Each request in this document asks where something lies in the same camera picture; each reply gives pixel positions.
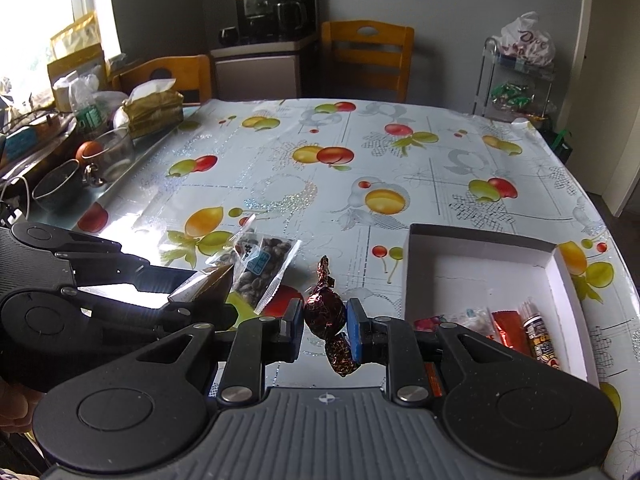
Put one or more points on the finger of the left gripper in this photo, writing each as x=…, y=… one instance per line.
x=146, y=277
x=172, y=317

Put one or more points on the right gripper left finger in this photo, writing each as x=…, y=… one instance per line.
x=258, y=343

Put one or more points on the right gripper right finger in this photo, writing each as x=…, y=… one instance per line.
x=389, y=342

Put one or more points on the tan nut snack packet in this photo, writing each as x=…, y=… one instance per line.
x=208, y=286

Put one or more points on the brown foil candy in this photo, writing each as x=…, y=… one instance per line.
x=325, y=315

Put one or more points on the clear melon seed packet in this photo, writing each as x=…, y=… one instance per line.
x=259, y=262

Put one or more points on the white marshmallow candy packet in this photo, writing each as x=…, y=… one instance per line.
x=478, y=320

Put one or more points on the red foil stick packet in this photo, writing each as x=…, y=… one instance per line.
x=509, y=327

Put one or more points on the brown cone snack stick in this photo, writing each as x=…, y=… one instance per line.
x=537, y=335

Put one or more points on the orange snack packet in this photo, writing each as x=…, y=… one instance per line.
x=433, y=379

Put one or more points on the person's left hand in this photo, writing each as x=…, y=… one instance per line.
x=17, y=406

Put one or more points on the white cardboard box tray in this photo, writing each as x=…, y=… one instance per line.
x=448, y=270

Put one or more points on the dark round bowl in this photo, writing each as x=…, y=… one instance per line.
x=59, y=187

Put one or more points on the glass bowl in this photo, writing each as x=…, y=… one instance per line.
x=115, y=156

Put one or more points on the orange fruit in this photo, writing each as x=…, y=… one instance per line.
x=87, y=150

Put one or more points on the yellow tissue pack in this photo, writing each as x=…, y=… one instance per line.
x=152, y=106

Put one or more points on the fruit pattern tablecloth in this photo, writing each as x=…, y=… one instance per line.
x=348, y=179

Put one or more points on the bread in tray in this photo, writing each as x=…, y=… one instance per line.
x=41, y=128

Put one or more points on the left wooden chair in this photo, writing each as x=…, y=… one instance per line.
x=192, y=75

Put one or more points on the wooden chair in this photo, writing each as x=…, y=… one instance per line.
x=192, y=75
x=367, y=54

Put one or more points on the brown paper bag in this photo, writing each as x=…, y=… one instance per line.
x=76, y=49

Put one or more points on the grey cabinet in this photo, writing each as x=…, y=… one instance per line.
x=268, y=71

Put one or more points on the green shopping bag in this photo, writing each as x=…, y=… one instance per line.
x=559, y=143

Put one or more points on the green candy bag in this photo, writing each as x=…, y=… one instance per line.
x=510, y=96

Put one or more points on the far wooden chair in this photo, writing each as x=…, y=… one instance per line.
x=367, y=54

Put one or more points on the black coffee machine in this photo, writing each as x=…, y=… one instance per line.
x=259, y=21

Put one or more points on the white plastic bag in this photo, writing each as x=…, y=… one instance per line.
x=524, y=40

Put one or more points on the metal wire shelf cart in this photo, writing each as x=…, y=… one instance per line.
x=496, y=68

